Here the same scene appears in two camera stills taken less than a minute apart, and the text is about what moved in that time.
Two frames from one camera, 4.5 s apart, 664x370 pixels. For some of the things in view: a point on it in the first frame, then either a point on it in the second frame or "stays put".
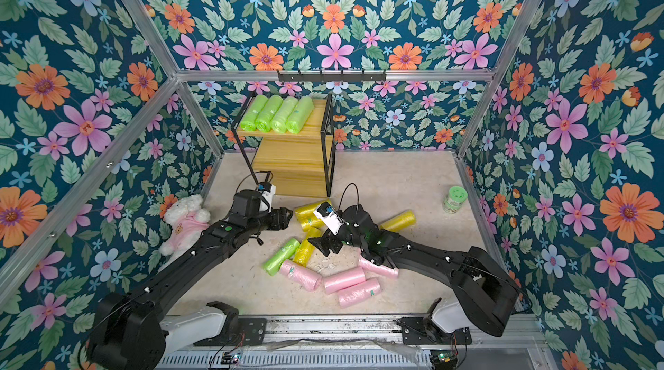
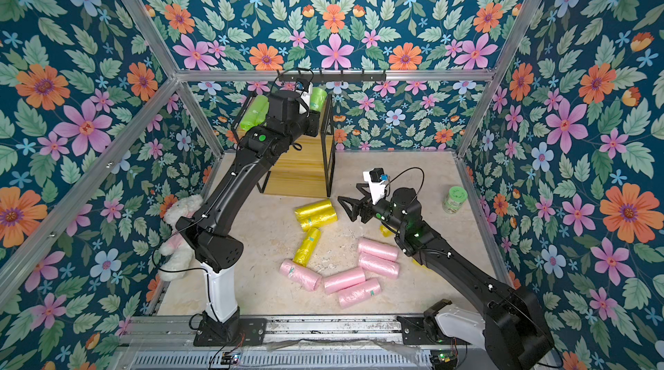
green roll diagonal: [253, 111] stays put
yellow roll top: [306, 213] stays put
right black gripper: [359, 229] → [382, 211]
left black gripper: [281, 221] → [312, 124]
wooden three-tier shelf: [297, 165] stays put
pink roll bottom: [359, 292] stays put
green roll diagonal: [271, 264] → [318, 98]
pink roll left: [302, 275] stays put
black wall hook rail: [331, 77] stays put
